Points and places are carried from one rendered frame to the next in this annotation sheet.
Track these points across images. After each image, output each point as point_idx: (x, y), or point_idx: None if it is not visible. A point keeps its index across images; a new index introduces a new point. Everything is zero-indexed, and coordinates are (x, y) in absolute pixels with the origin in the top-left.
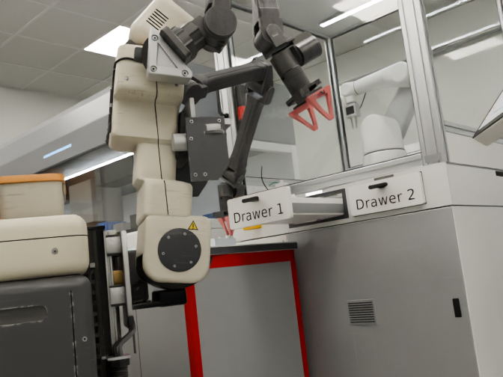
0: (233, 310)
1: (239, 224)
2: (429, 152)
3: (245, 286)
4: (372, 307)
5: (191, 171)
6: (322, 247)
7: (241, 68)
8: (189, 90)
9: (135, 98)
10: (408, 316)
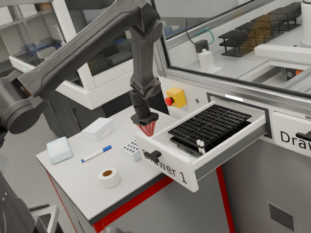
0: (155, 230)
1: (149, 161)
2: None
3: (164, 205)
4: (292, 221)
5: None
6: (244, 149)
7: (97, 29)
8: (14, 124)
9: None
10: None
